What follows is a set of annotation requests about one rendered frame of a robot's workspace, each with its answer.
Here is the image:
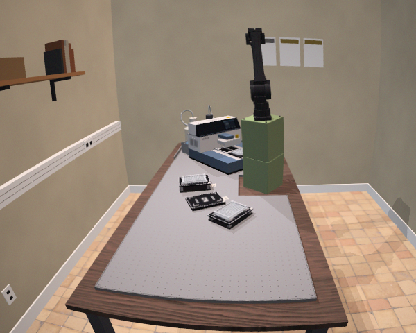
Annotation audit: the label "white microplate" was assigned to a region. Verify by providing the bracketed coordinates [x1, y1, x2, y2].
[231, 148, 243, 155]
[214, 201, 247, 221]
[182, 174, 207, 184]

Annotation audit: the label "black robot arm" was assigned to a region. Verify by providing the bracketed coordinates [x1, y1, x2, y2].
[245, 28, 272, 121]

